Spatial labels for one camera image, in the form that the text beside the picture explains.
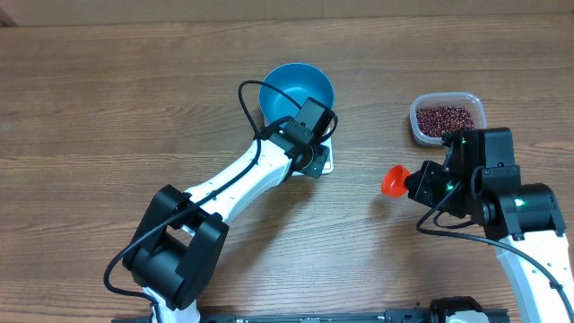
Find orange measuring scoop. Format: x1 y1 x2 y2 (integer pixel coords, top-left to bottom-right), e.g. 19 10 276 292
381 164 411 198

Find blue bowl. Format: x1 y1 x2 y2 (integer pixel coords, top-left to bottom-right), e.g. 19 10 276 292
258 63 335 125

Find white kitchen scale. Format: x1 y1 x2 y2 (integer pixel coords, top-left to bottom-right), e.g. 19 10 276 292
263 117 335 176

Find red beans in container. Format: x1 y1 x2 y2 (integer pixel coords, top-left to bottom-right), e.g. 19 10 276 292
415 106 475 137

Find clear plastic container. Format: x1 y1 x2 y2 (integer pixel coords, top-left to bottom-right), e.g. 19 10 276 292
409 92 488 146

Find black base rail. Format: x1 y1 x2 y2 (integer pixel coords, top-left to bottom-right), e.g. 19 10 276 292
132 296 510 323

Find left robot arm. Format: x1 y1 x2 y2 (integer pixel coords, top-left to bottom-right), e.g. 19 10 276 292
122 98 338 322

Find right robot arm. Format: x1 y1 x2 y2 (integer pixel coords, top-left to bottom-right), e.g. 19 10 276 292
400 127 573 322

